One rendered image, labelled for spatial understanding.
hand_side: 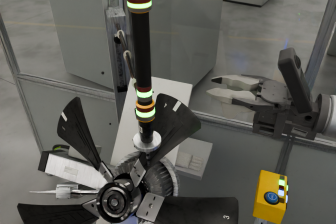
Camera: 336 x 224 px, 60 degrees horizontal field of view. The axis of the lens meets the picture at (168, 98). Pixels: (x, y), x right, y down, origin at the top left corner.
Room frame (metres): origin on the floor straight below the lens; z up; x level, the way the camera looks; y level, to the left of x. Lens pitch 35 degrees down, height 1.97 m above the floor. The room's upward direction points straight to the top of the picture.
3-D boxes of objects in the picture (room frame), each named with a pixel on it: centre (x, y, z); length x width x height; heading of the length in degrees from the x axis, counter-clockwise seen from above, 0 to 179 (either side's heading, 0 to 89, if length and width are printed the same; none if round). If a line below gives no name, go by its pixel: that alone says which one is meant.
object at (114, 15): (1.14, 0.21, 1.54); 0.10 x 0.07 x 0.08; 15
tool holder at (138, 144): (0.54, 0.05, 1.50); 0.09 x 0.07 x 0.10; 15
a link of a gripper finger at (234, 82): (0.50, -0.14, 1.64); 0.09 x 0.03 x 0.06; 59
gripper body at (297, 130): (0.43, -0.22, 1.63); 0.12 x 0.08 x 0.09; 70
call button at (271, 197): (0.64, -0.37, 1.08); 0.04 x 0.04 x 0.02
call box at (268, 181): (0.69, -0.39, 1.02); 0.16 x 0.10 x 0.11; 160
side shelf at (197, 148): (1.09, -0.03, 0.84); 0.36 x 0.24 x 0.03; 70
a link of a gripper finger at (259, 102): (0.43, -0.16, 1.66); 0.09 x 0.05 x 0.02; 80
